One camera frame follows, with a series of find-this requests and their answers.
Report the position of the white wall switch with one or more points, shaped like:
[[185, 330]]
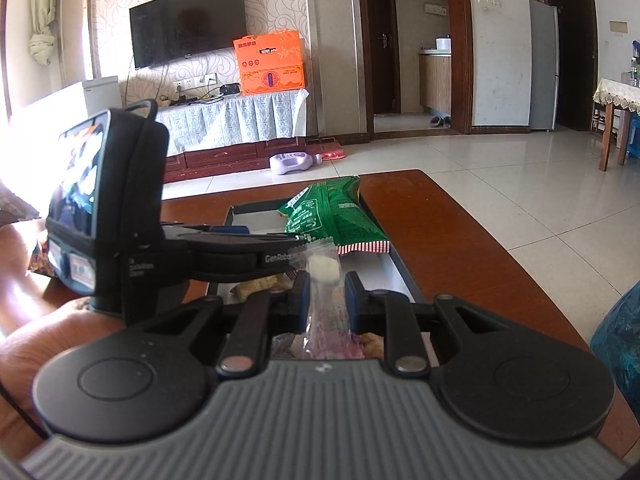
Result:
[[488, 0]]

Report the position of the yellow wall panel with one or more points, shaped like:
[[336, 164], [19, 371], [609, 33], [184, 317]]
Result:
[[619, 28]]

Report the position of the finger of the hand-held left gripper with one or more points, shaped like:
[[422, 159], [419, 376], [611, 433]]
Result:
[[230, 241], [235, 267]]

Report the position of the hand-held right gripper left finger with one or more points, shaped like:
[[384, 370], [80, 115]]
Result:
[[301, 300]]

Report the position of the blue plastic bag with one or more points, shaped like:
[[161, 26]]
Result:
[[620, 345]]

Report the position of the white wall socket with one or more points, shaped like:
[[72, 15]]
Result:
[[195, 81]]

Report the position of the green snack bag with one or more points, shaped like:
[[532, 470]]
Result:
[[325, 210]]

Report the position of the grey storage box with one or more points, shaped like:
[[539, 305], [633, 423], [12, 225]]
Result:
[[405, 280]]

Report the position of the white floor appliance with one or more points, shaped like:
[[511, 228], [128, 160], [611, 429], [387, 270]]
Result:
[[102, 95]]

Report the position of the beige bread packet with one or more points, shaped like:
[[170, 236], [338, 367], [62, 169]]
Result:
[[255, 287]]

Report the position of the pair of slippers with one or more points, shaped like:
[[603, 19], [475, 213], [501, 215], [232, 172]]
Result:
[[440, 121]]

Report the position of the small black device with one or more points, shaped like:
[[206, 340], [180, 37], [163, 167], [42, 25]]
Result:
[[230, 89]]

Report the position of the pink floor item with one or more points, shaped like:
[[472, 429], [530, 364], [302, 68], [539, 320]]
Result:
[[334, 154]]

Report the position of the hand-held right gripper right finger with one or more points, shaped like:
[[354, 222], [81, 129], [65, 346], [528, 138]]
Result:
[[354, 300]]

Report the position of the black wall television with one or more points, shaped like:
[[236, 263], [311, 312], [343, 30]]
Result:
[[187, 22]]

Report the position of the white kitchen pot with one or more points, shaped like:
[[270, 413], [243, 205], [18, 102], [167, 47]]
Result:
[[443, 44]]

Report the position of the orange cardboard box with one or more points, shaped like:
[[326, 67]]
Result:
[[270, 62]]

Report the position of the grey refrigerator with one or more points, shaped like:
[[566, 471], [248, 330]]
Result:
[[544, 65]]

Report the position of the tied pale curtain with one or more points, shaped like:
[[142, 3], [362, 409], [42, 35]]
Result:
[[42, 10]]

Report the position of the wooden kitchen cabinet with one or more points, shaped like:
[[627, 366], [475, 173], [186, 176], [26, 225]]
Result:
[[435, 85]]

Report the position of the dining table with lace cloth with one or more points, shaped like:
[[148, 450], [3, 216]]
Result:
[[617, 95]]

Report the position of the person's left hand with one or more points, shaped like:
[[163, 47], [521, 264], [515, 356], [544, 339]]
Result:
[[30, 350]]

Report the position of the clear packet with white candy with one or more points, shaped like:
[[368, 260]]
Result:
[[322, 265]]

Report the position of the blue plastic stool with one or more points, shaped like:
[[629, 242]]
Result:
[[635, 135]]

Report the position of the cabinet with white cloth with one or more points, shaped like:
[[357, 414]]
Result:
[[225, 122]]

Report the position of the purple white bottle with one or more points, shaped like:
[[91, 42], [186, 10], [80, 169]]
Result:
[[292, 163]]

